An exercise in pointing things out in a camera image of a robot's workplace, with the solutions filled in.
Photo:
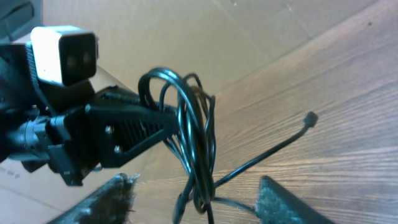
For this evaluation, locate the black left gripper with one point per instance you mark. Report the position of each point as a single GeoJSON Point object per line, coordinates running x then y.
{"type": "Point", "coordinates": [122, 127]}

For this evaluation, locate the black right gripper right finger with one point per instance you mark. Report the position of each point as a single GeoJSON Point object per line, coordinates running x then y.
{"type": "Point", "coordinates": [276, 205]}

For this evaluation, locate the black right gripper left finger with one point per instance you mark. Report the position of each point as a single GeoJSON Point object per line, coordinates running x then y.
{"type": "Point", "coordinates": [112, 202]}

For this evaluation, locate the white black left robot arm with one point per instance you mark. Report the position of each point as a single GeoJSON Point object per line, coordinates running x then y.
{"type": "Point", "coordinates": [21, 99]}

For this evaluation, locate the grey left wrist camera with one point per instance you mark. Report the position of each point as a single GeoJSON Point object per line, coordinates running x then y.
{"type": "Point", "coordinates": [64, 55]}

